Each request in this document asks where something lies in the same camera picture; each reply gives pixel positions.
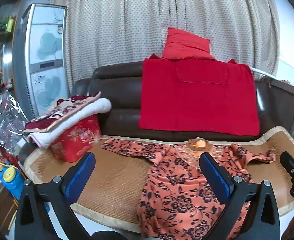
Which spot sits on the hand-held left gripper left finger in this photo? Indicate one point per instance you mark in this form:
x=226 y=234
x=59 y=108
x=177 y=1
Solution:
x=79 y=177

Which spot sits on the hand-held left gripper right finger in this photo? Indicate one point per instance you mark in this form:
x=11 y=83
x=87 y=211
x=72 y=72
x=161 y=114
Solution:
x=215 y=177

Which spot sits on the orange floral blouse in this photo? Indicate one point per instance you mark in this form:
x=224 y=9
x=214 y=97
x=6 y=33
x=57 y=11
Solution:
x=177 y=192

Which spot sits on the woven straw mat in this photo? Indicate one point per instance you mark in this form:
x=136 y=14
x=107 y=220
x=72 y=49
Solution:
x=117 y=175

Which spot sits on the red printed box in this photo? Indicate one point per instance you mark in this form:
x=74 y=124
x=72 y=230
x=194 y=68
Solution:
x=79 y=137

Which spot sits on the folded floral quilt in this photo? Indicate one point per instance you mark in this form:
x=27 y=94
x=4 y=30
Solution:
x=69 y=115

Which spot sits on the blue and yellow toy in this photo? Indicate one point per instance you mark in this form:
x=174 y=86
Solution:
x=11 y=182

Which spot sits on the red blanket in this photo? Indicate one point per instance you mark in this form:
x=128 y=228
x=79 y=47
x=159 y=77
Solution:
x=199 y=105

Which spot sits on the brown leather sofa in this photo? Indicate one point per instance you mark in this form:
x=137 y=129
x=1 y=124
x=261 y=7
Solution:
x=122 y=100

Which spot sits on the silver foil wrap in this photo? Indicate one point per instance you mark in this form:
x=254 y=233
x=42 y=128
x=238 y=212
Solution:
x=4 y=120

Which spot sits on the standing air conditioner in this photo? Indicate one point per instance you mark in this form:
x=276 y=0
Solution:
x=47 y=50

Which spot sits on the red pillow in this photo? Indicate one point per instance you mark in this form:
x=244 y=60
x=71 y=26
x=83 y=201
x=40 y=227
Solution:
x=184 y=42

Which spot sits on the beige dotted curtain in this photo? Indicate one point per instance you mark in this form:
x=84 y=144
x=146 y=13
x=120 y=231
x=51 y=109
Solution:
x=124 y=30

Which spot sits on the green potted plant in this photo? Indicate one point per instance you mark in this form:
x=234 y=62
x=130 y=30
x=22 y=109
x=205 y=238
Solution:
x=1 y=23

